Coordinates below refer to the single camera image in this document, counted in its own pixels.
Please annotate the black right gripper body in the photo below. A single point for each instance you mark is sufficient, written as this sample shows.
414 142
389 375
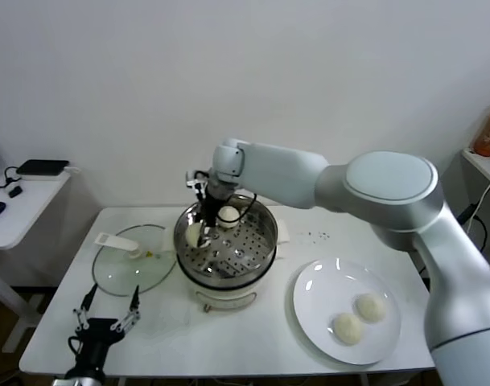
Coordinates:
209 213

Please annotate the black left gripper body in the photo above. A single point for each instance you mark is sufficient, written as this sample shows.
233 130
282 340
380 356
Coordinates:
100 331

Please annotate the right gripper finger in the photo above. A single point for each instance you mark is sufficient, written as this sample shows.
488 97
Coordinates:
207 239

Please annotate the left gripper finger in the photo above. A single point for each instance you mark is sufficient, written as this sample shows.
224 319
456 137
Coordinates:
131 317
83 315

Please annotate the white steamed baozi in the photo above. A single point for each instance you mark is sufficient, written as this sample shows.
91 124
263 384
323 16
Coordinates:
230 217
194 235
348 329
372 308

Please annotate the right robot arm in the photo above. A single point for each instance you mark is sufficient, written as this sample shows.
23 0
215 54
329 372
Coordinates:
389 189

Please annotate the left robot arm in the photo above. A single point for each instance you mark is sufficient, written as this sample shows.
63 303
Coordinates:
79 382

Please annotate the stainless steel steamer basket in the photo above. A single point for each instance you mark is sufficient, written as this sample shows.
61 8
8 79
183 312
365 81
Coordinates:
244 249

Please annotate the cream electric cooker base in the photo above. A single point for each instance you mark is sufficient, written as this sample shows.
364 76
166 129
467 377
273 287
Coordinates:
228 299

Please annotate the white side desk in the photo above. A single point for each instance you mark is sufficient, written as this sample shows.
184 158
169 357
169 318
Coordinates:
27 217

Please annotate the scattered black specks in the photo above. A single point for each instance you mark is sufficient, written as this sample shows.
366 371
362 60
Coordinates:
321 235

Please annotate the white round plate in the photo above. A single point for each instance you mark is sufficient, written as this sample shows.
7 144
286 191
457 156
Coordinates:
329 289

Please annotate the small black adapter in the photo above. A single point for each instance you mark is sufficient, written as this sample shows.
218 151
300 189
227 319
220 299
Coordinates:
14 192

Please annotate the white flat box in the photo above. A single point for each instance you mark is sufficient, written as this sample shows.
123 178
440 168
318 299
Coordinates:
47 179

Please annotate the black flat box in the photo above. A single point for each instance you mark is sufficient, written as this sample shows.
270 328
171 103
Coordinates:
41 167

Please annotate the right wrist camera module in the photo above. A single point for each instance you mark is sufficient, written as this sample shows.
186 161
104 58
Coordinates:
196 183

